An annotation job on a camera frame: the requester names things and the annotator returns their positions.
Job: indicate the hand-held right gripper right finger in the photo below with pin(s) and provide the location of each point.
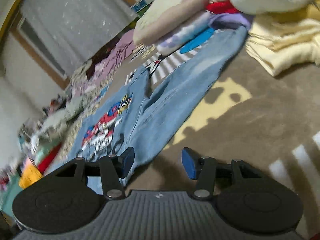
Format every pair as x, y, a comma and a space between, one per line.
189, 163

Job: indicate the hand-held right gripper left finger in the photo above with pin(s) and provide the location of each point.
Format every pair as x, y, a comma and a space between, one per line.
128, 161

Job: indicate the blue printed jeans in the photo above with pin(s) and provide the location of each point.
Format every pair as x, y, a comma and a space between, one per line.
160, 100

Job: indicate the red garment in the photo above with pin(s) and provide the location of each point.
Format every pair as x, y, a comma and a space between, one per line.
48, 158

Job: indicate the grey padded jacket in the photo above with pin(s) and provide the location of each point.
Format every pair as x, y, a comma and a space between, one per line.
62, 115

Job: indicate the yellow knitted sweater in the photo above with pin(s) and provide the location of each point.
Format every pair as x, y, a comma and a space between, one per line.
30, 177

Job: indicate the purple quilt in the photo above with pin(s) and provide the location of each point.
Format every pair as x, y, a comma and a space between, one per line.
112, 55

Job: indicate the teal storage box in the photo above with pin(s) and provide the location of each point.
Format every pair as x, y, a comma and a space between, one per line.
7, 197

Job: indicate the floral folded blanket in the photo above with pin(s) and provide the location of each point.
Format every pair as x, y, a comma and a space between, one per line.
185, 33

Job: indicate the pink folded blanket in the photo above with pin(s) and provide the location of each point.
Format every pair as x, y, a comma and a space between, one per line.
165, 20

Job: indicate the purple garment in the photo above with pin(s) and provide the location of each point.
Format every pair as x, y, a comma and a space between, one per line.
230, 21

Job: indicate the grey curtain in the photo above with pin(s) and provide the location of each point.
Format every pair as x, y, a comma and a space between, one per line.
75, 20

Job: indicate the pale yellow garment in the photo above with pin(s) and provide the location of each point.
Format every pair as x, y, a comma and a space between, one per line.
282, 42

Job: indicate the red folded cloth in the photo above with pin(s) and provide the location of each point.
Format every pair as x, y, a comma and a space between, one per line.
222, 7

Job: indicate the wooden window frame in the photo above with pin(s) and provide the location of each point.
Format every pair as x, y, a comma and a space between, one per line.
37, 52

